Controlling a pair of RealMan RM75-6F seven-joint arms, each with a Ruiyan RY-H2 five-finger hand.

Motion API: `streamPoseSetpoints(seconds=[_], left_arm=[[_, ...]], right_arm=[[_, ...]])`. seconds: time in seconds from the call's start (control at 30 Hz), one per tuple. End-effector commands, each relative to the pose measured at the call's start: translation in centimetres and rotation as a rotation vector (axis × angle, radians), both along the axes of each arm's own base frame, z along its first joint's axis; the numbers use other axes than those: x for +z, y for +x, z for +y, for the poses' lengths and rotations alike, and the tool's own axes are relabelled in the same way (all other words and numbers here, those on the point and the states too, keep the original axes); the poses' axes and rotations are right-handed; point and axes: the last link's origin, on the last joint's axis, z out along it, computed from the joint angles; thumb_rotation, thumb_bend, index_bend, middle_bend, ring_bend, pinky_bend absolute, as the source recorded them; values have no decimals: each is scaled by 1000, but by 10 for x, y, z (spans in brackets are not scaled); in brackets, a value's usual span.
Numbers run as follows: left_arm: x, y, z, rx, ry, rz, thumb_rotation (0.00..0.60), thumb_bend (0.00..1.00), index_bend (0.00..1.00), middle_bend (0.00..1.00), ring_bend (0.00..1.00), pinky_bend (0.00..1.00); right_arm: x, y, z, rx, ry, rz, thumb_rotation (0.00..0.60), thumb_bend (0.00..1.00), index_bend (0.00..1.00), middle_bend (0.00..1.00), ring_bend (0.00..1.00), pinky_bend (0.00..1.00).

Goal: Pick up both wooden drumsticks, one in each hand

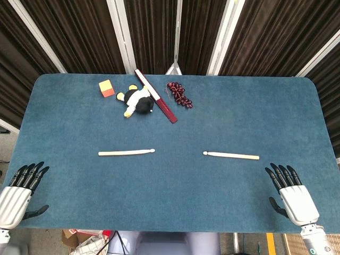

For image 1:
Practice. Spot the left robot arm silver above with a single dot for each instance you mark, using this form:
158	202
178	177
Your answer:
3	235

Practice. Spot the dark red folding fan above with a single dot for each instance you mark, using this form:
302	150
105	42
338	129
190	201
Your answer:
162	103

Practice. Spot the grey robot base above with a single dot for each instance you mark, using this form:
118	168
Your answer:
170	244

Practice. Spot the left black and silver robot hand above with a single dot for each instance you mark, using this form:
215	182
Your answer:
13	203

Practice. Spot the yellow and orange cube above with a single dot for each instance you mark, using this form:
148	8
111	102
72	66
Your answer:
106	89

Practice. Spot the dark red grape bunch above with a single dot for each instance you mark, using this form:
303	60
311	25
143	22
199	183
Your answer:
179	94

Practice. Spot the black white penguin plush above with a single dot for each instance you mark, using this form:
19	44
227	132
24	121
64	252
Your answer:
139	102

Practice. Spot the cardboard box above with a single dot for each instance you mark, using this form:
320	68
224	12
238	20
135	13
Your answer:
85	243

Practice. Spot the white metal frame post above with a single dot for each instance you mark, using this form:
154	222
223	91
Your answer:
122	34
37	35
318	60
224	37
8	126

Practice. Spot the brown pleated curtain panel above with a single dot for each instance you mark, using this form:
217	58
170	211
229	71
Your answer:
154	32
271	34
16	66
199	32
79	34
329	93

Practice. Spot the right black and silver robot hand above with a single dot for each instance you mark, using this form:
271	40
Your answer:
298	204

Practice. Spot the blue table cloth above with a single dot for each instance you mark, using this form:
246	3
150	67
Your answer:
170	191

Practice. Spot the pale wooden drumstick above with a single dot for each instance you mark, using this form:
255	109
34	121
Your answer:
125	152
231	155

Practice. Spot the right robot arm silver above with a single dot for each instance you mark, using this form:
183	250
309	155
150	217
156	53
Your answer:
316	239

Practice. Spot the thin white frame post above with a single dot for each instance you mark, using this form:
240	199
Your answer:
177	32

